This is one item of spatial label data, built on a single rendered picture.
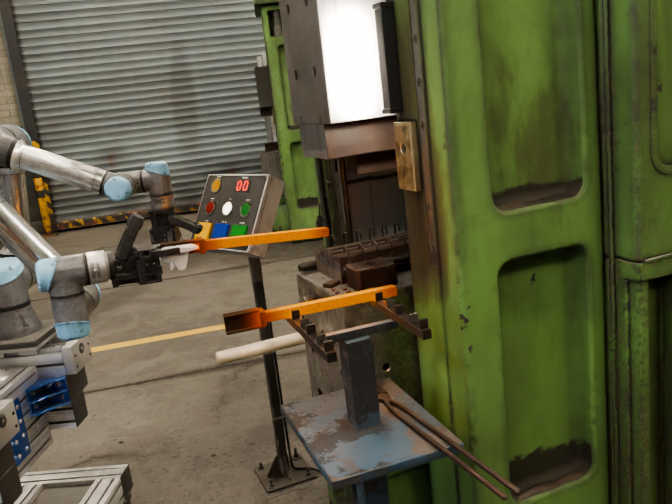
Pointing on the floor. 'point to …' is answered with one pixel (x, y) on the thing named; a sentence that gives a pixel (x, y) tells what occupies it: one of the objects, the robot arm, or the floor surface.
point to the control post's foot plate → (274, 481)
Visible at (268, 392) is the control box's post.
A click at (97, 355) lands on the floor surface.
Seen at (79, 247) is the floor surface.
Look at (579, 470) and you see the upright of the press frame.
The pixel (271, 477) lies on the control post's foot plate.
